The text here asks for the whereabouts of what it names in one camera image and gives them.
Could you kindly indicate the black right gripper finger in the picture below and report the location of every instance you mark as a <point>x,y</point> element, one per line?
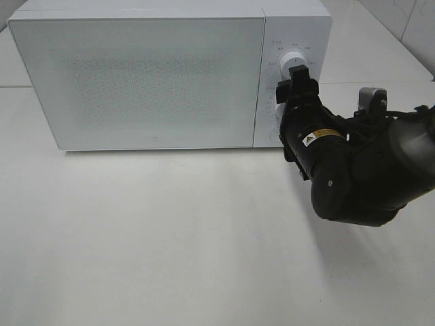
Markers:
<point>300,77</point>

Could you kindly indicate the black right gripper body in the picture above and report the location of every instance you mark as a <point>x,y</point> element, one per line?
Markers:
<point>307,129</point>

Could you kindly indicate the white dial knob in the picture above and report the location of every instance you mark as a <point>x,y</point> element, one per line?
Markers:
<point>279,108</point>
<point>292,58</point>

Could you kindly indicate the round white door button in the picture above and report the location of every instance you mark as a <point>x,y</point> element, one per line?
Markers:
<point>274,135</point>

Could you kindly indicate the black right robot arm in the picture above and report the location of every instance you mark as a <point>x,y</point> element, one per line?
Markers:
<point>365,168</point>

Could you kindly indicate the white microwave oven body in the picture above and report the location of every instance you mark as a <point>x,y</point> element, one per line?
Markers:
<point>304,25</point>

